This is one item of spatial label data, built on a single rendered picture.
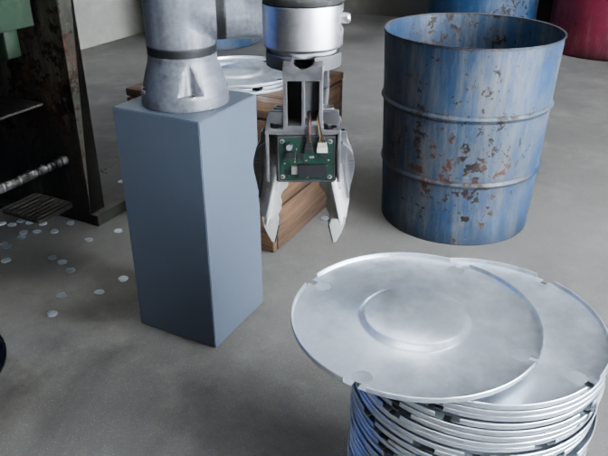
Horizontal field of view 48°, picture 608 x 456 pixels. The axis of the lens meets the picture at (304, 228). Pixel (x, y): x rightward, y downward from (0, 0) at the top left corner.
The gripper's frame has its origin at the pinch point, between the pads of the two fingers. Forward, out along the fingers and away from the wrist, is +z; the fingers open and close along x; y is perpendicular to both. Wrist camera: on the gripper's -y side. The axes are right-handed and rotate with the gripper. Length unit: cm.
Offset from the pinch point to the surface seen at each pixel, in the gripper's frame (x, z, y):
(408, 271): 13.6, 11.4, -9.7
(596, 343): 33.1, 12.3, 4.3
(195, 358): -21, 45, -34
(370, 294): 8.2, 11.4, -4.2
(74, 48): -54, 0, -91
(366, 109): 22, 45, -187
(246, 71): -15, 7, -97
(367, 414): 7.4, 20.9, 6.7
